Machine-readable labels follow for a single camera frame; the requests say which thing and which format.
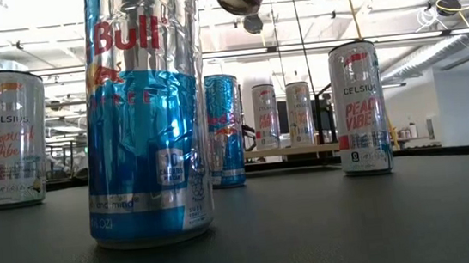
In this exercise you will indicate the blue silver Red Bull can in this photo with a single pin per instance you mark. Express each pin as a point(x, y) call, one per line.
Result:
point(144, 136)
point(227, 149)

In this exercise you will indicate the Celsius Peach Vibe can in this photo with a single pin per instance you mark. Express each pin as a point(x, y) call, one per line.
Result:
point(360, 115)
point(265, 120)

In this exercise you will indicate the Celsius Tropical Vibe can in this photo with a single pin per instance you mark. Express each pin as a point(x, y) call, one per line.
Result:
point(300, 116)
point(14, 148)

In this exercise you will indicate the round black hanging fixture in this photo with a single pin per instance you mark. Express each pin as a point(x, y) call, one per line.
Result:
point(253, 24)

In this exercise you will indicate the black table mat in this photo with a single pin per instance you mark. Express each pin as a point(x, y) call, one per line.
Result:
point(313, 227)

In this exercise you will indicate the black metal table frame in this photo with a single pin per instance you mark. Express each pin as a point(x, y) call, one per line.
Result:
point(456, 151)

